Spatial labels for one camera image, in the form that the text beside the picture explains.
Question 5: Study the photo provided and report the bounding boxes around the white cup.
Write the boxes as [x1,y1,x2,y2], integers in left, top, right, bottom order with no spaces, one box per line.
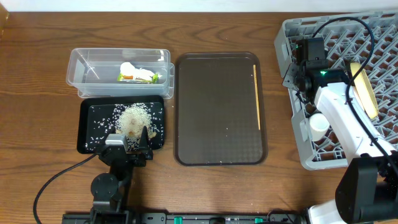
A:
[309,113,330,142]

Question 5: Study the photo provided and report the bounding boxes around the yellow plate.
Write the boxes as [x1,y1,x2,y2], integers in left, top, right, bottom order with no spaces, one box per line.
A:
[353,70,379,119]

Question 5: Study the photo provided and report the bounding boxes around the green snack wrapper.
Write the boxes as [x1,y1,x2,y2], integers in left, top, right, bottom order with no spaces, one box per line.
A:
[117,73,160,84]

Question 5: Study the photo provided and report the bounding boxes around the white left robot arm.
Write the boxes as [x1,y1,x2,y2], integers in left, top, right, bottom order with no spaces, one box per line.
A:
[88,127,154,223]

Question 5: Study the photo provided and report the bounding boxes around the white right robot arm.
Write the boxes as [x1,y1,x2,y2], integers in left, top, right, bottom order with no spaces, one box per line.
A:
[283,60,397,223]

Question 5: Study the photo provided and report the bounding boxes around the spilled rice food waste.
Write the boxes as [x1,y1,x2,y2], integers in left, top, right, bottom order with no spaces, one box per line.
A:
[78,102,165,153]

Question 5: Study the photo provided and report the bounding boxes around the black waste tray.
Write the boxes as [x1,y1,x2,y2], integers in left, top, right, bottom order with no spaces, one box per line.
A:
[76,95,165,154]

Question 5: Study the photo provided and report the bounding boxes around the grey dishwasher rack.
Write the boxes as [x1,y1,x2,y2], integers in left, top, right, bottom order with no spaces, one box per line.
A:
[274,11,397,170]

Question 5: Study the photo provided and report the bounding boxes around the clear plastic waste bin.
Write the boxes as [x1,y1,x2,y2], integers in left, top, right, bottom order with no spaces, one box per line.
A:
[66,48,175,99]

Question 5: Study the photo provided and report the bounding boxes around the right wooden chopstick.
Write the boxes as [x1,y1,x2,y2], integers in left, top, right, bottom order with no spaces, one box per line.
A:
[252,64,261,131]

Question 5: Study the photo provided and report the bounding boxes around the dark brown serving tray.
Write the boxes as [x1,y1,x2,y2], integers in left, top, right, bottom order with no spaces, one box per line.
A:
[174,52,268,166]

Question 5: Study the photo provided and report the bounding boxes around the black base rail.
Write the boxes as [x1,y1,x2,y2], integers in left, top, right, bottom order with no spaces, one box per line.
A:
[61,209,307,224]

